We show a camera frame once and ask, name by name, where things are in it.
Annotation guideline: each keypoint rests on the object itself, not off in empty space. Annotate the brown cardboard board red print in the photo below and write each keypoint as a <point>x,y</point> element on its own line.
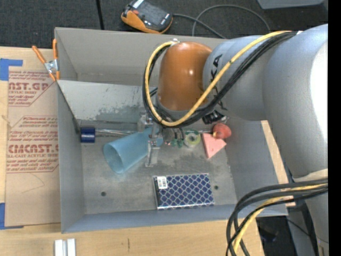
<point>32,132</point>

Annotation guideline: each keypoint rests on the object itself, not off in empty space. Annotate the pink triangular sponge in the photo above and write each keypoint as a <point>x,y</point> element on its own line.
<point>213,145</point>

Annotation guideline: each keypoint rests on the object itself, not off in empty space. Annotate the light blue plastic cup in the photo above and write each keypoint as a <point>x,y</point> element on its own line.
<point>125,153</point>

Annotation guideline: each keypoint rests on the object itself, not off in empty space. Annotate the grey metal bin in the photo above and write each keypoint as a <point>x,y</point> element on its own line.
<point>120,191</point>

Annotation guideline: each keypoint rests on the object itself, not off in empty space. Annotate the blue diamond patterned box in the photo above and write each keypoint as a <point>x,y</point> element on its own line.
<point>186,192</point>

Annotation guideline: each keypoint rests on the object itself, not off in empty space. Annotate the yellow-green clear tape roll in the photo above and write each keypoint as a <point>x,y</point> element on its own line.
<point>188,141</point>

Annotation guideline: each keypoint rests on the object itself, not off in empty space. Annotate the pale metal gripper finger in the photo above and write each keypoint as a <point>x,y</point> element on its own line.
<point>156,153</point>
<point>149,156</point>

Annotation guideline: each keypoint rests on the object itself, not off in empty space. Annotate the black cylinder on white bracket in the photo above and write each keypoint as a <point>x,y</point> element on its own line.
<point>213,117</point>

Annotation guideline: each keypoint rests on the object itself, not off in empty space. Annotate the red toy fruit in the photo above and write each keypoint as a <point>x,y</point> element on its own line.
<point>223,131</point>

